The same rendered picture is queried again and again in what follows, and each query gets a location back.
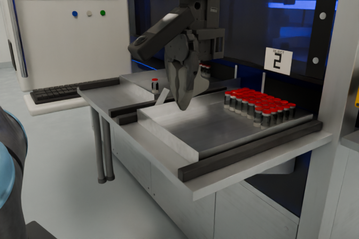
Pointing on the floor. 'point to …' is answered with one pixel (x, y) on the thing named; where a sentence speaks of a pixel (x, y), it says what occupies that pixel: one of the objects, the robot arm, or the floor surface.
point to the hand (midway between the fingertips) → (179, 104)
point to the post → (334, 116)
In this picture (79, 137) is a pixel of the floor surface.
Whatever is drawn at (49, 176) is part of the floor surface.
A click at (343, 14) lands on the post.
